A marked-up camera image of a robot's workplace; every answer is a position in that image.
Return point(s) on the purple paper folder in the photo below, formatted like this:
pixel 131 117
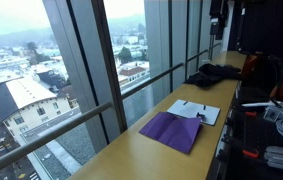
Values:
pixel 170 130

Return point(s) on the white board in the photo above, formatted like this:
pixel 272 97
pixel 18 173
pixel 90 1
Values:
pixel 189 109

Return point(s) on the black staple remover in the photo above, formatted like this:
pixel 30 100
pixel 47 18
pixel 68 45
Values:
pixel 202 116

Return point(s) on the black cloth bundle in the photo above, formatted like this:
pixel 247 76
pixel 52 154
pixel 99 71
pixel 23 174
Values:
pixel 210 74

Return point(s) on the black orange clamp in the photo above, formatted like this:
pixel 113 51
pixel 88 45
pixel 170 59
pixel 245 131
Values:
pixel 239 116
pixel 246 150

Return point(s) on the metal window handrail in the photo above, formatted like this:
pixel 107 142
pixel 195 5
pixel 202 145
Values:
pixel 22 151

